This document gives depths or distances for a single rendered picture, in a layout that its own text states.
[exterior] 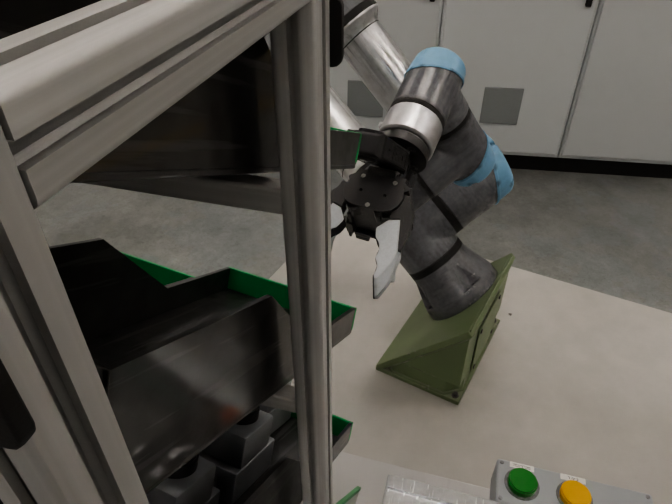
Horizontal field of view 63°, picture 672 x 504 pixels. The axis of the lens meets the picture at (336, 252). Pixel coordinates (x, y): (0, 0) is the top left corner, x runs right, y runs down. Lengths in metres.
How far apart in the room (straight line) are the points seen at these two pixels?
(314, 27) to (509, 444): 0.89
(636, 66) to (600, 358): 2.53
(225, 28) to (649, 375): 1.15
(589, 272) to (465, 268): 1.95
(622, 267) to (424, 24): 1.65
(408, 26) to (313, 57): 3.08
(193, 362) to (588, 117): 3.43
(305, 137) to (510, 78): 3.21
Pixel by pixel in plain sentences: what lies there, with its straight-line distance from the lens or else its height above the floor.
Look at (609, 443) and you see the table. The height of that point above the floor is 0.86.
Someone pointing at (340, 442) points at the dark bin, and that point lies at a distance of 0.57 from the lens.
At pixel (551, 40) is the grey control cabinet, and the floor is 0.80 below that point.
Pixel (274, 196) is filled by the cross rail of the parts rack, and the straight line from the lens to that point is 0.27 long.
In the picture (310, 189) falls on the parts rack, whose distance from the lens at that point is 0.26.
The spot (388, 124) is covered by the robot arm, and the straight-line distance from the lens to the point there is 0.70.
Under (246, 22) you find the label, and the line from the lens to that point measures 0.17.
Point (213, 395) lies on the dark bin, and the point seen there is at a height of 1.46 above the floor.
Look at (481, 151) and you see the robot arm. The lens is 0.81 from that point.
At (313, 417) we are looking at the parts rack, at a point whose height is 1.38.
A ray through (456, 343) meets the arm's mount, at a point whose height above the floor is 1.01.
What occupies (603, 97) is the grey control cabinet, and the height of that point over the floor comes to 0.50.
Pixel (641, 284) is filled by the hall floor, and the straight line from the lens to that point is 2.97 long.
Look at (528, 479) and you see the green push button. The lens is 0.87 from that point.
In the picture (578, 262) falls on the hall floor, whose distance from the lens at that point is 2.98.
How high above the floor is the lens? 1.69
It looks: 37 degrees down
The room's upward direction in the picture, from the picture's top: straight up
